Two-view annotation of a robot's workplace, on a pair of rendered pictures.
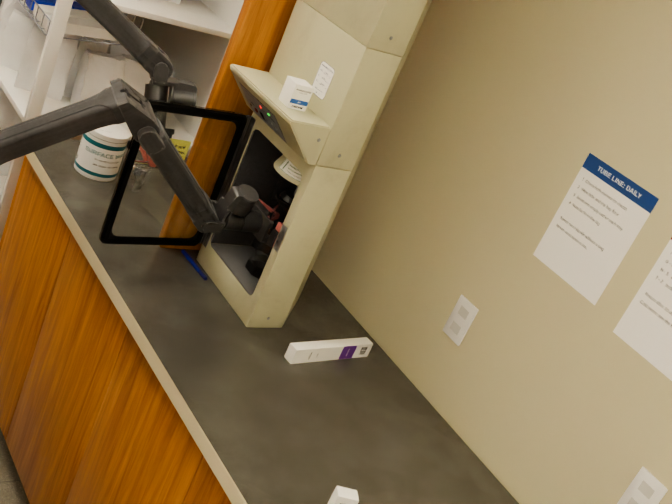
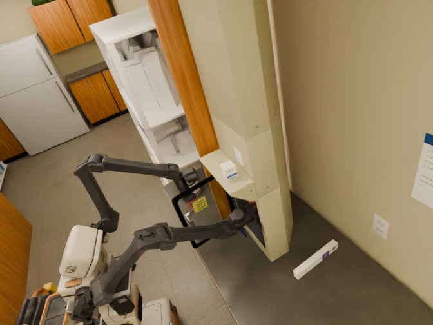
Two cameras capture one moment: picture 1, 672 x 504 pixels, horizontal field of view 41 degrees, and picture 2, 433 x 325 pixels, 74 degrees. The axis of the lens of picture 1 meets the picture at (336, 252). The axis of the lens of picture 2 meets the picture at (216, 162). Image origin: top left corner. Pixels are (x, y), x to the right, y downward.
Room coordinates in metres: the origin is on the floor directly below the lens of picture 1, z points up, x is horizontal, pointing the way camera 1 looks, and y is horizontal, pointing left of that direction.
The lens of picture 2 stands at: (1.18, -0.16, 2.29)
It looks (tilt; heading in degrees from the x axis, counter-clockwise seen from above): 36 degrees down; 27
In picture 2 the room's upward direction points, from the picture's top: 17 degrees counter-clockwise
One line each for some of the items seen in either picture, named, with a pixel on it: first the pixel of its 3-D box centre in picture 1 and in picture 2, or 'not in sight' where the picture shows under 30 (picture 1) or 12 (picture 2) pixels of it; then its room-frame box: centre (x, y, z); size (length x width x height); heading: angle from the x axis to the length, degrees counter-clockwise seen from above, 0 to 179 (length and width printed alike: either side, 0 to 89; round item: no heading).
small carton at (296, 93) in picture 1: (296, 93); (229, 170); (2.05, 0.24, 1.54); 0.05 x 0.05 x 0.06; 39
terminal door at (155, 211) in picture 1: (173, 177); (207, 211); (2.12, 0.45, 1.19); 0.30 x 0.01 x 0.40; 138
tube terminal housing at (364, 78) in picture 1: (310, 171); (264, 180); (2.22, 0.15, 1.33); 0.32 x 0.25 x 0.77; 43
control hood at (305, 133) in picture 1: (272, 113); (226, 177); (2.09, 0.28, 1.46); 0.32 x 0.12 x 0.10; 43
